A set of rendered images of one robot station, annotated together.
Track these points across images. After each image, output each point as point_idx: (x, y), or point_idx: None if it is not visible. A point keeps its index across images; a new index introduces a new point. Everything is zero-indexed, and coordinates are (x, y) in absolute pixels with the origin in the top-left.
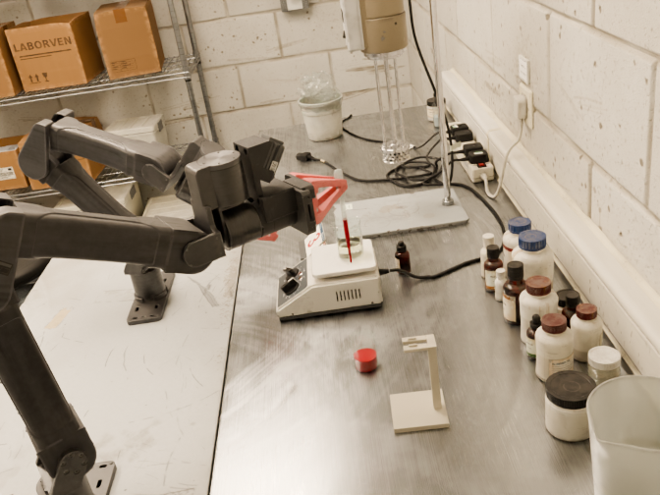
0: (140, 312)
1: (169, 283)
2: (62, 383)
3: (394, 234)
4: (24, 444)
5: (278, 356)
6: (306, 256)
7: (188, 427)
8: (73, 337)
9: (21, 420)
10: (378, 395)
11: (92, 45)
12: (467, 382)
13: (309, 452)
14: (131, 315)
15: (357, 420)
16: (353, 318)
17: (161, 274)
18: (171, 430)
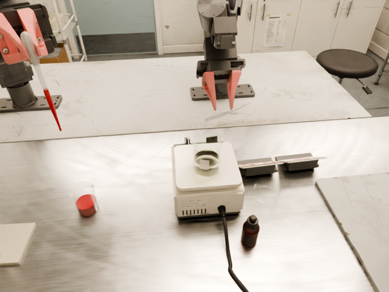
0: (199, 90)
1: (235, 95)
2: (139, 80)
3: (342, 232)
4: (94, 81)
5: (127, 156)
6: (279, 160)
7: (72, 127)
8: (183, 75)
9: (113, 76)
10: (46, 216)
11: None
12: (20, 289)
13: (10, 180)
14: (196, 87)
15: (24, 204)
16: (164, 197)
17: (225, 83)
18: (73, 121)
